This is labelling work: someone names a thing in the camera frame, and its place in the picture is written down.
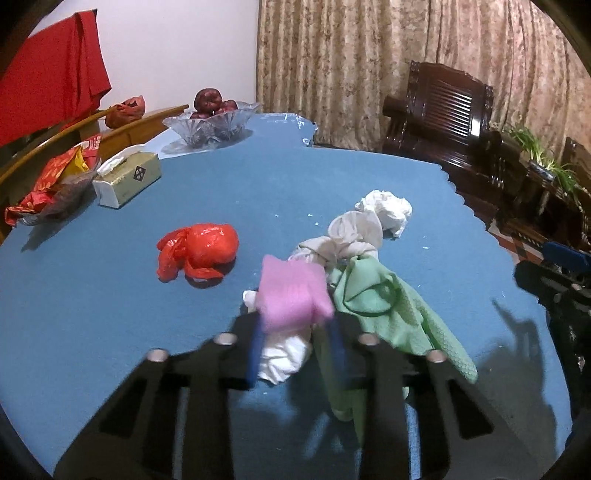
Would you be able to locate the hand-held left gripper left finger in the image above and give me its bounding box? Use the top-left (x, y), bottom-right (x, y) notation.
top-left (53, 314), bottom-right (269, 480)

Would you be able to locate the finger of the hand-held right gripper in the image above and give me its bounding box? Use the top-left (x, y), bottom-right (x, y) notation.
top-left (514, 261), bottom-right (591, 319)
top-left (542, 240), bottom-right (591, 267)

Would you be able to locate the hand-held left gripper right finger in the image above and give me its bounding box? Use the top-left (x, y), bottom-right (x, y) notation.
top-left (323, 318), bottom-right (541, 480)

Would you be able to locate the pink cloth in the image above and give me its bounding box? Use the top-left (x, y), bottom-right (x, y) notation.
top-left (255, 255), bottom-right (335, 332)

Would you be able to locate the green cloth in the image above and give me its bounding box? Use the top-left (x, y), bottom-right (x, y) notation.
top-left (318, 256), bottom-right (478, 421)

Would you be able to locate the dark wooden side table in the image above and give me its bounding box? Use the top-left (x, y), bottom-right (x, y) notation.
top-left (501, 152), bottom-right (583, 241)

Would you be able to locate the green potted plant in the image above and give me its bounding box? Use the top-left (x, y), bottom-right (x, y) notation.
top-left (505, 124), bottom-right (583, 204)

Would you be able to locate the blue and white plant pot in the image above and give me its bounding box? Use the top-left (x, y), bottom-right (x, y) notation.
top-left (526, 161), bottom-right (555, 181)

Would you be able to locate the dark wooden cushioned armchair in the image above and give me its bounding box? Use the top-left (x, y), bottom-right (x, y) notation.
top-left (561, 136), bottom-right (591, 250)

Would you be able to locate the crumpled red plastic bag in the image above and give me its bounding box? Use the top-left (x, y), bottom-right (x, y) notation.
top-left (156, 223), bottom-right (240, 282)

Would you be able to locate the greyish white knotted cloth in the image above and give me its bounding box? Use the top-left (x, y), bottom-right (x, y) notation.
top-left (288, 210), bottom-right (384, 278)

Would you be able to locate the crumpled white tissue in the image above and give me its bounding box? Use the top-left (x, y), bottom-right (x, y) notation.
top-left (355, 189), bottom-right (413, 238)

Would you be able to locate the tissue box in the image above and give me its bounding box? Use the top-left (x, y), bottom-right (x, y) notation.
top-left (92, 144), bottom-right (163, 208)

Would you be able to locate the small blue tablecloth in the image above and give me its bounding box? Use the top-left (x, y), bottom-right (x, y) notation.
top-left (159, 112), bottom-right (317, 160)

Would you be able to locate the glass fruit bowl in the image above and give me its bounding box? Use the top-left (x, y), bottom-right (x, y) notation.
top-left (163, 102), bottom-right (262, 148)

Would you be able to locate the glass snack bowl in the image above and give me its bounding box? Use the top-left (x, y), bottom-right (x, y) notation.
top-left (18, 168), bottom-right (100, 227)

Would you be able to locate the large dark red apple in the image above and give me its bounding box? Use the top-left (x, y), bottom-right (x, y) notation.
top-left (193, 88), bottom-right (223, 114)

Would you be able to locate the red snack bag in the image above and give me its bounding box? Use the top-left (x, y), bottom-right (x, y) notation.
top-left (4, 136), bottom-right (102, 224)

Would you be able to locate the knotted red bag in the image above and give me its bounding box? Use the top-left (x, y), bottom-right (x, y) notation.
top-left (105, 95), bottom-right (146, 129)

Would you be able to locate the beige patterned curtain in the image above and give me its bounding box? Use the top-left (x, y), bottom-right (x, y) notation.
top-left (255, 0), bottom-right (591, 162)

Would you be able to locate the red cloth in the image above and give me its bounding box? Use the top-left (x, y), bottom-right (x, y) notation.
top-left (0, 10), bottom-right (112, 147)

